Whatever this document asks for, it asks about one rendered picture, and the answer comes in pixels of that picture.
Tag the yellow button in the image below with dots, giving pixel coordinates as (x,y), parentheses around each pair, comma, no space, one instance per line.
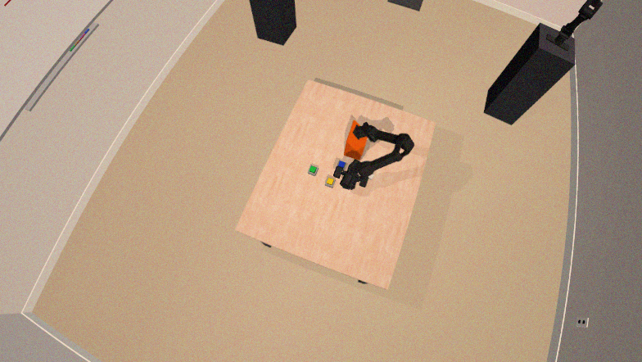
(330,182)

